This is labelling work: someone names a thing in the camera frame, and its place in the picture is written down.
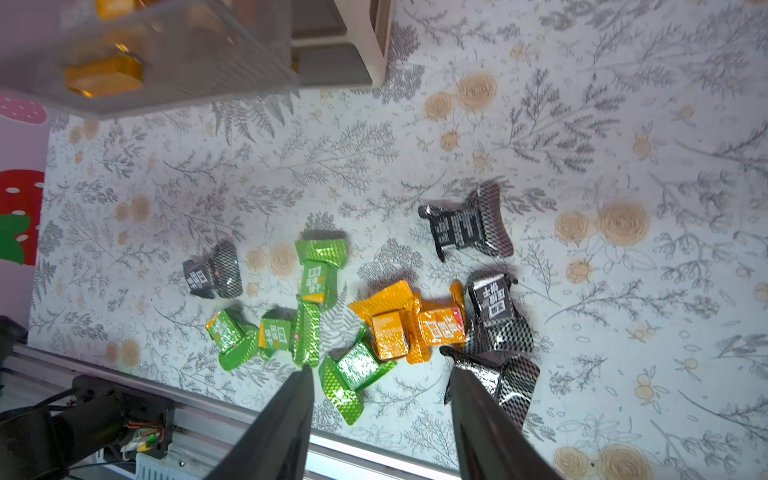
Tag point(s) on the orange cookie packet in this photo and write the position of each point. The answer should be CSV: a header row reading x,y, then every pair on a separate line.
x,y
108,77
391,316
443,323
112,9

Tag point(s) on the cream drawer organizer cabinet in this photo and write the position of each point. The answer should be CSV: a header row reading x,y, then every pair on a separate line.
x,y
341,43

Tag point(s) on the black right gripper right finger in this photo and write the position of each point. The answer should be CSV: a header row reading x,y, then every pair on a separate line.
x,y
489,445

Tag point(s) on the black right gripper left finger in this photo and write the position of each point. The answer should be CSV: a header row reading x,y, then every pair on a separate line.
x,y
276,445

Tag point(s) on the black checkered cookie packet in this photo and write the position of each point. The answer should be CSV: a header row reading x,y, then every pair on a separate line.
x,y
495,323
511,381
477,224
214,275

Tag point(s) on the green cookie packet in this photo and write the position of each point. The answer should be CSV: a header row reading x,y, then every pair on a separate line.
x,y
296,331
236,340
321,260
343,380

